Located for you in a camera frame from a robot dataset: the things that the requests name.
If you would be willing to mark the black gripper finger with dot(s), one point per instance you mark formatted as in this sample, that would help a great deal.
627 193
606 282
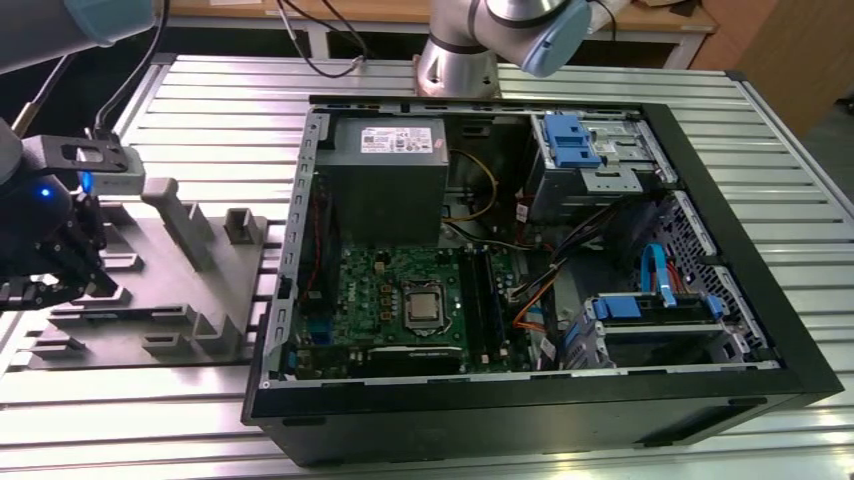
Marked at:
33 295
83 270

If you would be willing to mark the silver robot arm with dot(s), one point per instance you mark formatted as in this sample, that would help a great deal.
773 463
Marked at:
460 65

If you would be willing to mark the black RAM slot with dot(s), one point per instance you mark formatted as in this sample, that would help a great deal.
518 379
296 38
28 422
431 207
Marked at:
472 300
482 300

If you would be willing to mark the grey parts rack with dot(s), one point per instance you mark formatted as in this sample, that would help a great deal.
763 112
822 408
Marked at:
167 280

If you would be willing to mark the green motherboard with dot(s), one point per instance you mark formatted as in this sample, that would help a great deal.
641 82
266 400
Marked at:
374 270

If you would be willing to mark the grey power supply unit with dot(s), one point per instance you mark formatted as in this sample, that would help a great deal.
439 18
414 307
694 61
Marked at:
387 200

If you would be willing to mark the silver CPU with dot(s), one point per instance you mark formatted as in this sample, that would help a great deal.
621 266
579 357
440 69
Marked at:
424 306

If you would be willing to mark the black graphics card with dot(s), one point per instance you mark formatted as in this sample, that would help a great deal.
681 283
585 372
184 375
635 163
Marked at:
414 360

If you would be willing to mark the black PC case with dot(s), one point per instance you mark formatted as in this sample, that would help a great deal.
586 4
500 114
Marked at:
467 425

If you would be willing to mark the metal drive cage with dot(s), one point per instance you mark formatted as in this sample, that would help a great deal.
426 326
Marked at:
601 187

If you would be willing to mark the hard disk in blue carrier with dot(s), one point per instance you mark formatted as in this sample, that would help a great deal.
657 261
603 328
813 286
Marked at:
617 307

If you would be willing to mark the metal disk bay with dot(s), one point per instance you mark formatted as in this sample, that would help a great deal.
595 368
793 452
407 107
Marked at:
661 327

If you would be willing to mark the wooden desk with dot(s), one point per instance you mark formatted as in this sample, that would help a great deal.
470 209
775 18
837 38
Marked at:
667 22

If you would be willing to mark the brown wooden panel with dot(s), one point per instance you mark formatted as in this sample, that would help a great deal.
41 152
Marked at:
787 50

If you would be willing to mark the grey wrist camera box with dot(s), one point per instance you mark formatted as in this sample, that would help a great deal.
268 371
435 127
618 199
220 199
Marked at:
120 182

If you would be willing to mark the blue plastic drive bracket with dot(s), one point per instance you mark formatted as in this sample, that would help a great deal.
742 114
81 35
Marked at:
567 145

